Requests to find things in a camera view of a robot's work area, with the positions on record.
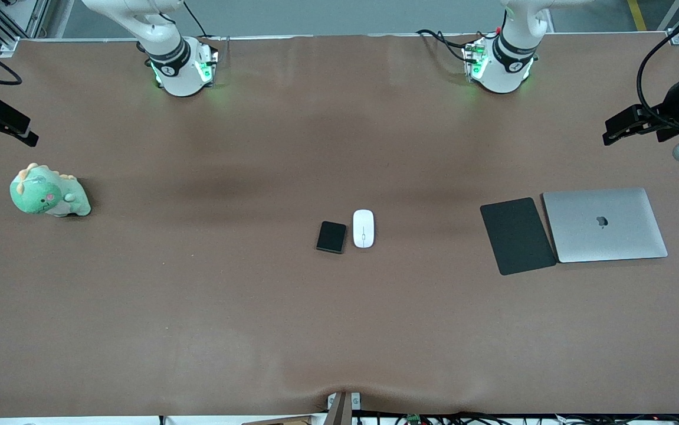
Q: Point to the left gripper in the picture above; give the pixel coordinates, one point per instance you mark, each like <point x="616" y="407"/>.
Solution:
<point x="673" y="101"/>

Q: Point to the white computer mouse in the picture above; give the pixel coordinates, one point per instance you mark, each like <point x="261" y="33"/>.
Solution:
<point x="363" y="228"/>

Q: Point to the black phone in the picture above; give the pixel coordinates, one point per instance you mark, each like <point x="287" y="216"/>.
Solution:
<point x="331" y="236"/>

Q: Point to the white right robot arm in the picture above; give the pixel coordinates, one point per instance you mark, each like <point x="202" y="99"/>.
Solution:
<point x="169" y="65"/>

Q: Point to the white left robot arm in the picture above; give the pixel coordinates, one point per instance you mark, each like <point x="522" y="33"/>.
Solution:
<point x="507" y="65"/>

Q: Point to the black mouse pad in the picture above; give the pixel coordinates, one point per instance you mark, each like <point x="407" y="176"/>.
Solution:
<point x="517" y="236"/>

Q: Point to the green dinosaur plush toy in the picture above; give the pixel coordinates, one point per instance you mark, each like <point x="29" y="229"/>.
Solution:
<point x="44" y="192"/>

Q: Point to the silver laptop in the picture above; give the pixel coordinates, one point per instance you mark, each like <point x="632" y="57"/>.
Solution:
<point x="604" y="224"/>

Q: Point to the brown table cover mat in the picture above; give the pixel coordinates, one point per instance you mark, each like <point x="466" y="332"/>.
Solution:
<point x="256" y="324"/>

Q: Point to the brown camera stand bracket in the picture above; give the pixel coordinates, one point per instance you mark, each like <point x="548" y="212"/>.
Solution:
<point x="339" y="410"/>

